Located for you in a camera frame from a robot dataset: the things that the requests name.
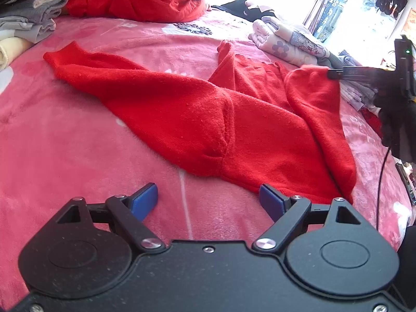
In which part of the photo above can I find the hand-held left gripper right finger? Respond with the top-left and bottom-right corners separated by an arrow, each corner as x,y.
253,184 -> 365,255

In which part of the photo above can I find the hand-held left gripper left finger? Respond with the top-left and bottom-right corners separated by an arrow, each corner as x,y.
55,183 -> 166,253

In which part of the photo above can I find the red sweater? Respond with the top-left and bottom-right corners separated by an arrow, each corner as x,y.
43,40 -> 358,205

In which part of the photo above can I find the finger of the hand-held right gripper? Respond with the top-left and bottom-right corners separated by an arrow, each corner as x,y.
328,66 -> 398,82

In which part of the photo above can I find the person's right hand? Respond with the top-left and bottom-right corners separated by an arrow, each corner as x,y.
372,84 -> 416,163

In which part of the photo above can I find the wall banner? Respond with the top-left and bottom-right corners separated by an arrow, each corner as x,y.
311,0 -> 355,41

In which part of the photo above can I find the grey folded garment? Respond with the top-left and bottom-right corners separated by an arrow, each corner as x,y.
0,3 -> 63,43

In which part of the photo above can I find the black cable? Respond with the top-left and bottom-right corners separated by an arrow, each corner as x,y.
376,146 -> 392,232

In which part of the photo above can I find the floral folded pajamas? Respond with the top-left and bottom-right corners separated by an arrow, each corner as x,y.
248,16 -> 329,67

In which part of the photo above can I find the cream folded garment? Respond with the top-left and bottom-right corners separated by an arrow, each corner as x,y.
0,37 -> 34,71

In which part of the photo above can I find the pink floral blanket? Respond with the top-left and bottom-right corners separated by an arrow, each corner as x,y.
0,8 -> 413,300

